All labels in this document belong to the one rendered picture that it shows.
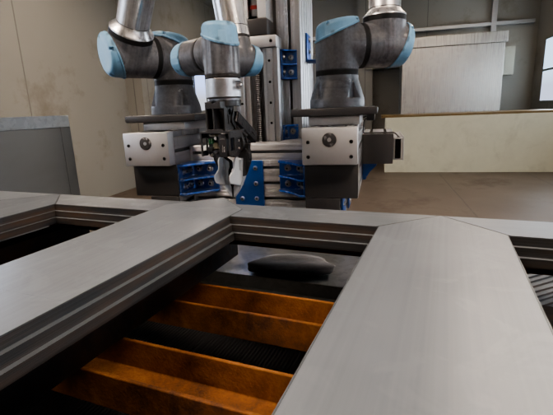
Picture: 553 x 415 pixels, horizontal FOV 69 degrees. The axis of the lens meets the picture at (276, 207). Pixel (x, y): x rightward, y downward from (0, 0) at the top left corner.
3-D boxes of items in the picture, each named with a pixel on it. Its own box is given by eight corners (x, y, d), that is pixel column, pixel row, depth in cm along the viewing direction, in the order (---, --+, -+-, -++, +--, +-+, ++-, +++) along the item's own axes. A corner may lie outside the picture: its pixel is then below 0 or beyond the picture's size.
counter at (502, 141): (564, 171, 587) (572, 109, 566) (379, 172, 649) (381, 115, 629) (541, 164, 667) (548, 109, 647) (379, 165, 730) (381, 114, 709)
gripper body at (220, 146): (200, 160, 86) (196, 100, 83) (220, 155, 94) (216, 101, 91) (232, 160, 83) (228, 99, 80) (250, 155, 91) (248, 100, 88)
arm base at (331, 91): (314, 108, 123) (313, 74, 121) (365, 106, 119) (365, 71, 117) (305, 109, 109) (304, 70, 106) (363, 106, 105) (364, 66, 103)
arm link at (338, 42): (309, 73, 116) (309, 22, 113) (354, 72, 119) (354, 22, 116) (322, 68, 105) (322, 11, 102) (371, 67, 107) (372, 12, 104)
